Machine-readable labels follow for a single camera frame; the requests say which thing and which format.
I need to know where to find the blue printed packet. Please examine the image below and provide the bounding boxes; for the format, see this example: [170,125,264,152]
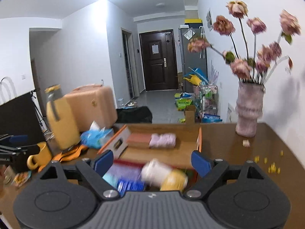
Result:
[117,179,146,196]

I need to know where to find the small cardboard box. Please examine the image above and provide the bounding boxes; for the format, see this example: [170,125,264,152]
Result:
[184,105,196,124]

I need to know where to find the yellow juice jug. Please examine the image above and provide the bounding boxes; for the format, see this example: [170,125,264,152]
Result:
[45,85,81,150]

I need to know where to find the purple folded towel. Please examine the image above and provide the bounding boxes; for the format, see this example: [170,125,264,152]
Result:
[149,134,177,149]

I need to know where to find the yellow and black box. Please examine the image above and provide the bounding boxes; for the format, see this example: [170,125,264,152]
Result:
[185,18,203,29]

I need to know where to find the yellow soft roll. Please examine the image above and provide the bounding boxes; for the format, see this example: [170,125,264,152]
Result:
[160,169,189,192]

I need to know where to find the black bag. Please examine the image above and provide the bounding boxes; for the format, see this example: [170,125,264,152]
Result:
[116,106,153,124]

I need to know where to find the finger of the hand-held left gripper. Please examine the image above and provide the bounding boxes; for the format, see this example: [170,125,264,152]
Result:
[0,135,28,145]
[0,144,40,156]

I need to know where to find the orange elastic band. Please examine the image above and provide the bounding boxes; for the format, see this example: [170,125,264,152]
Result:
[53,144,89,162]

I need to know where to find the bunch of dried pink roses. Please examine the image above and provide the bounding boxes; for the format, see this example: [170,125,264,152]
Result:
[188,0,302,85]

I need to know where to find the yellow and blue bag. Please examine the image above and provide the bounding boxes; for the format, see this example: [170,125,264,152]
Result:
[183,67,209,86]

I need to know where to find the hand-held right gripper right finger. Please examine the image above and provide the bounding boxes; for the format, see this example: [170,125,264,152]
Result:
[185,150,268,199]

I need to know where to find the dark brown door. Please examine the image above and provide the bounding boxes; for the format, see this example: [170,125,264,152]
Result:
[139,30,178,92]

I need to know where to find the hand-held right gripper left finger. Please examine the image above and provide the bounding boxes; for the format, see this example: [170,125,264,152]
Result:
[38,150,120,199]

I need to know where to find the black tripod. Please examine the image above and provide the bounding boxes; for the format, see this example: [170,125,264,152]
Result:
[30,88,49,135]

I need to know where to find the blue tissue pack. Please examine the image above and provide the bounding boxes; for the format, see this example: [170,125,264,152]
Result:
[80,121,114,149]

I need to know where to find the blue packets in box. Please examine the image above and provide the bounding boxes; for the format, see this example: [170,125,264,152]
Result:
[105,160,144,182]

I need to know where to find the black panel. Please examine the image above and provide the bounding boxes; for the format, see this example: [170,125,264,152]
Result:
[0,92,46,146]

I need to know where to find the orange cardboard box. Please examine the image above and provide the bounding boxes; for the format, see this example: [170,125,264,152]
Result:
[97,123,203,192]

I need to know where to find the yellow mug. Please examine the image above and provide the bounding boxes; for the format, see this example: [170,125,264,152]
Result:
[27,142,53,171]

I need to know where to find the scattered yellow crumbs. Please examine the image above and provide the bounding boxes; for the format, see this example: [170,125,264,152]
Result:
[254,150,284,173]

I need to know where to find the grey refrigerator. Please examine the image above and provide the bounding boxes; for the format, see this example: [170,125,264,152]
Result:
[178,26,208,87]

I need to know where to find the snack packet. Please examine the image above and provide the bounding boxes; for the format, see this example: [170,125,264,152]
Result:
[11,171,32,187]

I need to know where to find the green packets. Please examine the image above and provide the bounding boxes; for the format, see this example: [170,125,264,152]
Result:
[175,92,194,111]

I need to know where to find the blue flat box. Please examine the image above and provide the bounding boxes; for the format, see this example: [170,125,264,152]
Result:
[202,114,222,123]

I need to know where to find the pink ribbed vase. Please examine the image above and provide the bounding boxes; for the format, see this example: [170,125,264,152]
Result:
[235,81,265,138]

